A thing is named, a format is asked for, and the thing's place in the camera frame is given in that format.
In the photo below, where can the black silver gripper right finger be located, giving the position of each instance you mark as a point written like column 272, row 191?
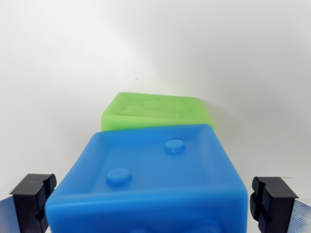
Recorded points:
column 277, row 208

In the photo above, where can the black silver gripper left finger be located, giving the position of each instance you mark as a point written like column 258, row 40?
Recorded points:
column 24, row 206

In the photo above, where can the blue cube with embossed face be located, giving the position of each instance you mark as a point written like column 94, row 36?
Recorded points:
column 150, row 184

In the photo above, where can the green cube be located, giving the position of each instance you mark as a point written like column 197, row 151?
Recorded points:
column 155, row 109

